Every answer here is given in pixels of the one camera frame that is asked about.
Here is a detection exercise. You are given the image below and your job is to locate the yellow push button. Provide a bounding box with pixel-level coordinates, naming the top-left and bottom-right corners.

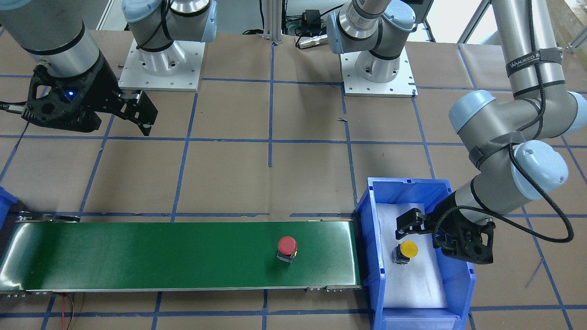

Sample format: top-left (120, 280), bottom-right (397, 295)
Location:
top-left (391, 241), bottom-right (419, 265)

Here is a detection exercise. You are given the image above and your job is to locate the red push button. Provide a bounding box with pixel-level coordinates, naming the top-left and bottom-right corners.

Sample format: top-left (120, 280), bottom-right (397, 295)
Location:
top-left (276, 236), bottom-right (298, 263)

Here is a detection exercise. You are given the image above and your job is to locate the white foam pad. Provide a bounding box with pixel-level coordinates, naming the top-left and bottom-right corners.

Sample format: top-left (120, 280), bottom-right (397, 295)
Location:
top-left (376, 203), bottom-right (448, 308)

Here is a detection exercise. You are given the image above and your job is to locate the blue bin with white foam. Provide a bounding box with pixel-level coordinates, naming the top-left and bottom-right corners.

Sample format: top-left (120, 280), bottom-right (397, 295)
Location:
top-left (356, 177), bottom-right (476, 330)

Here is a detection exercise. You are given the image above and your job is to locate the far blue plastic bin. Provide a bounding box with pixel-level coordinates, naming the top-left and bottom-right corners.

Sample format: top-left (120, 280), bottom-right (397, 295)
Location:
top-left (0, 187), bottom-right (17, 230)

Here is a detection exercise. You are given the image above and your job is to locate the green conveyor belt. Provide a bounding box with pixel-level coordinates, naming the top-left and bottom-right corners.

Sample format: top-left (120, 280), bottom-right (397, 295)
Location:
top-left (1, 220), bottom-right (361, 293)

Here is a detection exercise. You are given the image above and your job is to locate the aluminium frame post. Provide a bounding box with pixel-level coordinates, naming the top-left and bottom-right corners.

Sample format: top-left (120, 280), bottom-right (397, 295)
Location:
top-left (261, 0), bottom-right (284, 44)

